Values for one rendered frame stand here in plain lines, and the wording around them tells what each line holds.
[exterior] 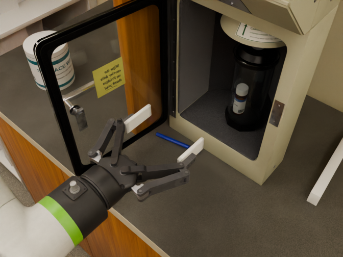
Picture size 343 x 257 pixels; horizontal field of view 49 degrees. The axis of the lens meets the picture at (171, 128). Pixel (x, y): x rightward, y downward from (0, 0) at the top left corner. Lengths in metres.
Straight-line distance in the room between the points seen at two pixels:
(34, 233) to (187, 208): 0.47
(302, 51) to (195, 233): 0.48
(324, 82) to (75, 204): 0.91
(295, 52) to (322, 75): 0.56
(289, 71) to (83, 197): 0.44
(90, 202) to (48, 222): 0.07
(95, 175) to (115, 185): 0.04
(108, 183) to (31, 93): 0.73
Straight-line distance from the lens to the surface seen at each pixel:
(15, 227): 0.58
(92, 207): 0.61
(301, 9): 0.60
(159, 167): 0.66
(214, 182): 1.00
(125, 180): 0.65
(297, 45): 0.72
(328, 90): 1.29
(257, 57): 0.87
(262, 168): 0.96
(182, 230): 0.93
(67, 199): 0.60
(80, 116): 0.81
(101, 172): 0.63
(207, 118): 1.04
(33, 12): 1.76
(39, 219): 0.59
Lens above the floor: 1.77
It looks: 48 degrees down
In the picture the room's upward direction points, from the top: straight up
